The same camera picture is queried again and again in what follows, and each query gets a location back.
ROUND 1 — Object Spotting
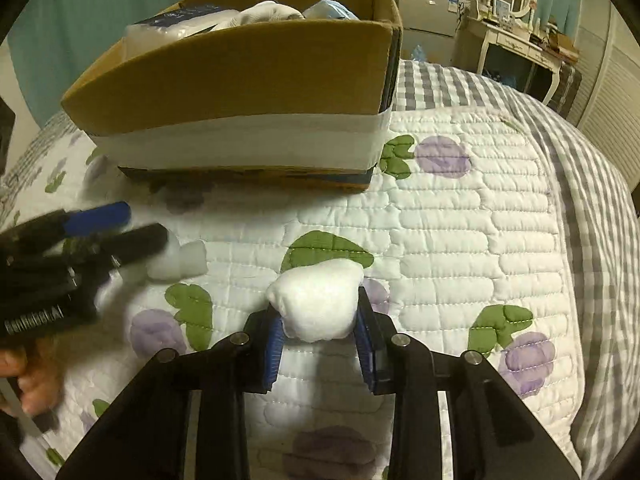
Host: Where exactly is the white louvered wardrobe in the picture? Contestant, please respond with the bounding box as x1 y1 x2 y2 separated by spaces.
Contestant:
575 0 640 186

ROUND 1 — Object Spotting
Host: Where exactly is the dark suitcase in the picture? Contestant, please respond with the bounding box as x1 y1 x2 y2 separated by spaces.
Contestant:
555 62 583 116

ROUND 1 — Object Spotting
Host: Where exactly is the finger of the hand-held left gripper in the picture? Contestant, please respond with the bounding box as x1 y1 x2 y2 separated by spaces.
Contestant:
45 201 132 241
95 224 170 267

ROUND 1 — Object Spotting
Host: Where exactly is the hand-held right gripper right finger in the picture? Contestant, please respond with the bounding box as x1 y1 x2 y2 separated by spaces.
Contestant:
354 287 583 480

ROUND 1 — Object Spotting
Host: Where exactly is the white dressing table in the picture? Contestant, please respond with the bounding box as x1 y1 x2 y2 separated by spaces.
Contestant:
457 15 566 106

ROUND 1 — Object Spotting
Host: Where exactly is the grey checked bed sheet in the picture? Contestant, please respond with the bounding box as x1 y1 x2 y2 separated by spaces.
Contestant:
0 60 640 480

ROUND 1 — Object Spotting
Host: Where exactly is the small white cotton wad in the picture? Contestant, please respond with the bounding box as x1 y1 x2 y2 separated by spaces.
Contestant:
147 232 208 281

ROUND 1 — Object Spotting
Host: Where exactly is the person's left hand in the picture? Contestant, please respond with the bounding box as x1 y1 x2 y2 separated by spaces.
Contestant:
0 337 67 417

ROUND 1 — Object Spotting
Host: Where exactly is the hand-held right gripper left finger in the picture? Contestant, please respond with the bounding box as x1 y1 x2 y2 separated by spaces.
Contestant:
55 307 288 480

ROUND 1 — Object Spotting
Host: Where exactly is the light blue soft pack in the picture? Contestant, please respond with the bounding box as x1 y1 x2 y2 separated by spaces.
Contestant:
302 0 361 22

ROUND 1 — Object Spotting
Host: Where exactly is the white floral quilted mat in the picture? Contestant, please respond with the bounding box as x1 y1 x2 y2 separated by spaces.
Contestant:
0 105 583 480

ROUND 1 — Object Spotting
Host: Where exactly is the grey small fridge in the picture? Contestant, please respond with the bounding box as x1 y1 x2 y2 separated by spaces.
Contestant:
392 0 463 61

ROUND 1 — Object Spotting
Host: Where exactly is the dark blue tissue pack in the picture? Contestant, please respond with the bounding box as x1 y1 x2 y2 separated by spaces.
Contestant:
125 2 238 53

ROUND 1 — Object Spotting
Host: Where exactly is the brown cardboard box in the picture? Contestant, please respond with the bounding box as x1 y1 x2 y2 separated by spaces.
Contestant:
61 0 404 194

